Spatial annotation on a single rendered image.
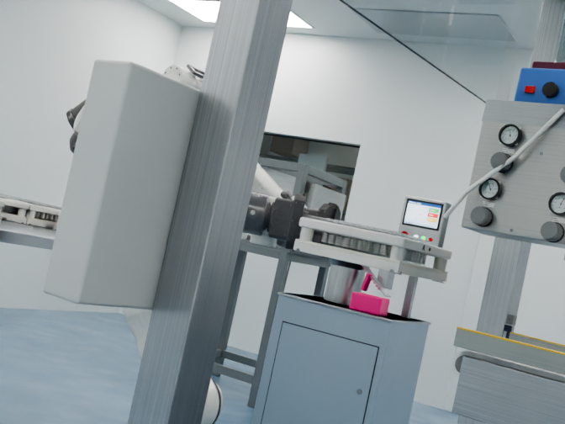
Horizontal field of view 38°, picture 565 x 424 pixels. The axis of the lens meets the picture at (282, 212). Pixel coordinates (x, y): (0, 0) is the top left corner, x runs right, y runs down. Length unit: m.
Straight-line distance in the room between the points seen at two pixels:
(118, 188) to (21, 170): 6.14
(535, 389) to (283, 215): 0.63
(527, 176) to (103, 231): 0.80
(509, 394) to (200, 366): 0.66
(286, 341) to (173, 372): 3.20
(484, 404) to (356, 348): 2.51
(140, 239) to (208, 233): 0.07
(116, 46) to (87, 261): 6.84
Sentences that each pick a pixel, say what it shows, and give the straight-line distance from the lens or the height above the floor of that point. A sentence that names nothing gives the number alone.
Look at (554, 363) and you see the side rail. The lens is 1.43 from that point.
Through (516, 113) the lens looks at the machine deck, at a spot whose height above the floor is 1.31.
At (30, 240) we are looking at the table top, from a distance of 2.44.
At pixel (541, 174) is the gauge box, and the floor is 1.21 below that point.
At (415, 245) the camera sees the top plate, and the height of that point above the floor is 1.05.
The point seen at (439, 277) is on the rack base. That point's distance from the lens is 1.77.
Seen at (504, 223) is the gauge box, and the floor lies 1.11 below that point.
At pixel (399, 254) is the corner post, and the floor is 1.03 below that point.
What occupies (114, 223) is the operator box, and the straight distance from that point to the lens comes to 0.89.
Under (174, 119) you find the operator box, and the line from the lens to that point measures 0.94.
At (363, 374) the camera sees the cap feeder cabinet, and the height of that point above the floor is 0.48.
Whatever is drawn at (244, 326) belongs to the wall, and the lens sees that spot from 7.42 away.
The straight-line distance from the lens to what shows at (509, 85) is 1.75.
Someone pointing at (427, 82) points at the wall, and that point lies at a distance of 7.02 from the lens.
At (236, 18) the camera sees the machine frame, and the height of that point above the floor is 1.24.
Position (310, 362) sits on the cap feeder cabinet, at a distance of 4.06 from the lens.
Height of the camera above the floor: 1.00
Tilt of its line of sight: 2 degrees up
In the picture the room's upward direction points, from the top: 12 degrees clockwise
